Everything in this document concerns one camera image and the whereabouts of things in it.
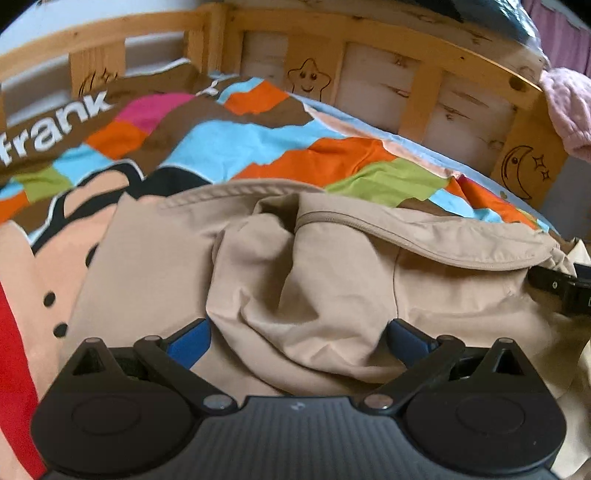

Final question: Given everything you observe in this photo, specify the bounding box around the purple curtain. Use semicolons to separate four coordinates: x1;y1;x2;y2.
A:
522;0;591;77

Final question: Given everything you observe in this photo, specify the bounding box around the wooden bed frame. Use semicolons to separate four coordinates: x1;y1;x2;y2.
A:
0;0;571;214

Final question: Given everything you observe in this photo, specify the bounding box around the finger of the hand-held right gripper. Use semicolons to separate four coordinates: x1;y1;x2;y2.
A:
528;265;591;318

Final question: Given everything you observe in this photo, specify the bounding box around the brown colourful printed blanket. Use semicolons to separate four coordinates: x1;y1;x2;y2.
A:
0;62;562;480

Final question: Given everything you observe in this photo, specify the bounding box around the pink fluffy garment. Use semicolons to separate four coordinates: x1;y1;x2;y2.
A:
539;67;591;163

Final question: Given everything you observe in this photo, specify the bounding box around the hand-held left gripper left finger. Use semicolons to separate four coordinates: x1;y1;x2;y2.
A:
68;318;238;414

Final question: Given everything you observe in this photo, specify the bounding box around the beige hooded zip jacket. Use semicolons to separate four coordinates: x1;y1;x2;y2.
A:
58;178;591;480

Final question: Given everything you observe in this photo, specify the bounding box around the clear plastic bag of clothes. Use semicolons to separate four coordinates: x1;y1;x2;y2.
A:
471;0;539;48

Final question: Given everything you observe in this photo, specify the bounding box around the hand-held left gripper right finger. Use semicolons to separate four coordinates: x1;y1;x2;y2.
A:
362;318;530;414

